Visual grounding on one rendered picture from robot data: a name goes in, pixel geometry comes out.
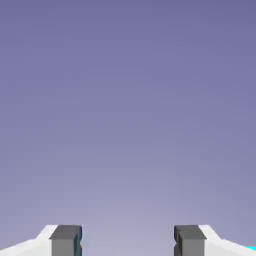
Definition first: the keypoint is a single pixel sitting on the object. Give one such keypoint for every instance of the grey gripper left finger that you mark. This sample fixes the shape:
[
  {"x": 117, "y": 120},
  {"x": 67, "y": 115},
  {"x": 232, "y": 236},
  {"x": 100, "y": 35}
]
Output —
[{"x": 62, "y": 240}]

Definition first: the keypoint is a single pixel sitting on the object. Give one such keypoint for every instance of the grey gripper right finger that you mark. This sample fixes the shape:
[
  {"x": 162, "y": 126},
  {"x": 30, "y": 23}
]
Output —
[{"x": 192, "y": 240}]

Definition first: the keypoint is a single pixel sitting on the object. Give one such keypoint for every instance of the large cyan box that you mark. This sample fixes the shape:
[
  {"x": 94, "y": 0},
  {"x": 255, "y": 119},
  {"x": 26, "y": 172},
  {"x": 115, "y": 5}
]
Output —
[{"x": 252, "y": 248}]

